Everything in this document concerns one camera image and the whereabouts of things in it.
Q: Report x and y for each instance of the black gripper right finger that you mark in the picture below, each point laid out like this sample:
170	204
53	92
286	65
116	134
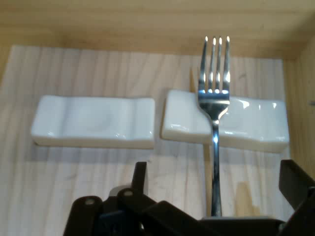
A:
301	186

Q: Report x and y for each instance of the silver metal fork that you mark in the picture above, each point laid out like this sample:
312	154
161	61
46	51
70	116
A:
215	172

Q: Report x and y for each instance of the light wooden drawer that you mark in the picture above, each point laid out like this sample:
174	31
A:
157	24

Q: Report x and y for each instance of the white ceramic cutlery rest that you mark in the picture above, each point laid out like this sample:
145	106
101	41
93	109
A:
93	120
248	123

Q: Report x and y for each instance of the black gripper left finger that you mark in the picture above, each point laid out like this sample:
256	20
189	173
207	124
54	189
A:
137	211

